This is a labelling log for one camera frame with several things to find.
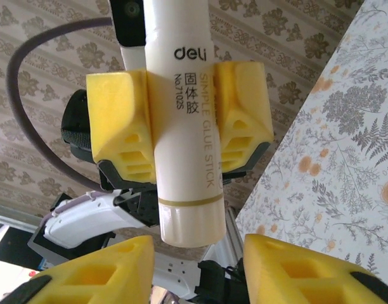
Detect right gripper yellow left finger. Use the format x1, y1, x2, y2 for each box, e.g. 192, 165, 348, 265
0, 236, 155, 304

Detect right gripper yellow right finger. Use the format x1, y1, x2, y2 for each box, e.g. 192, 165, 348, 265
243, 233, 388, 304

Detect white glue stick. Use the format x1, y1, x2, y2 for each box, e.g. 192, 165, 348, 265
143, 0, 228, 248

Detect floral table cover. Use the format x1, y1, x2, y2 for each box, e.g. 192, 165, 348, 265
235, 0, 388, 286

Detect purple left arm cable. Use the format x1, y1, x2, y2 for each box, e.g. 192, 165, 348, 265
6, 17, 114, 221

